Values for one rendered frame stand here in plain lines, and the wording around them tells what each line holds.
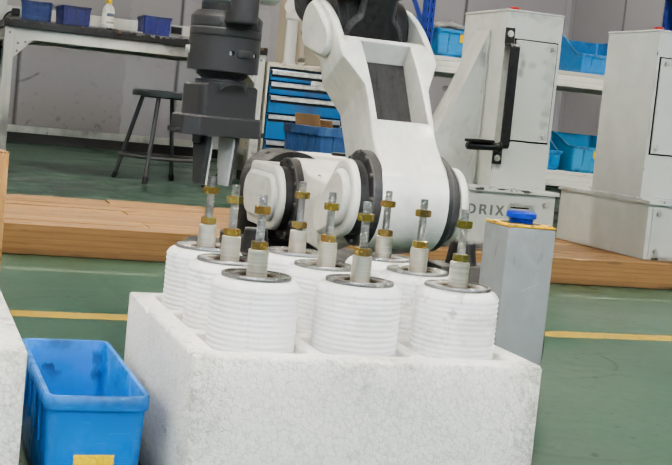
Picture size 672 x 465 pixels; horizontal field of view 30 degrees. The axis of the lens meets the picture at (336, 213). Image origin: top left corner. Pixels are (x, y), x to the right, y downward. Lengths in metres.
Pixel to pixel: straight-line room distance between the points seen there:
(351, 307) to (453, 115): 2.54
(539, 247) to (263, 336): 0.48
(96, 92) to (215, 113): 8.27
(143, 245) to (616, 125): 1.68
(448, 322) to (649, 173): 2.74
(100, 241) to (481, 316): 2.03
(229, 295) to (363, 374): 0.16
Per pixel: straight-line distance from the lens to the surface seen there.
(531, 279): 1.65
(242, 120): 1.55
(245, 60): 1.52
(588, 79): 6.92
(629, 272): 3.91
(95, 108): 9.79
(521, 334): 1.65
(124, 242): 3.33
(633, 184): 4.10
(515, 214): 1.65
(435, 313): 1.39
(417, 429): 1.36
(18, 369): 1.24
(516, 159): 3.84
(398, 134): 1.85
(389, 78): 1.97
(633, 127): 4.14
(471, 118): 3.87
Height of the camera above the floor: 0.43
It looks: 4 degrees down
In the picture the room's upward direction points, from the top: 6 degrees clockwise
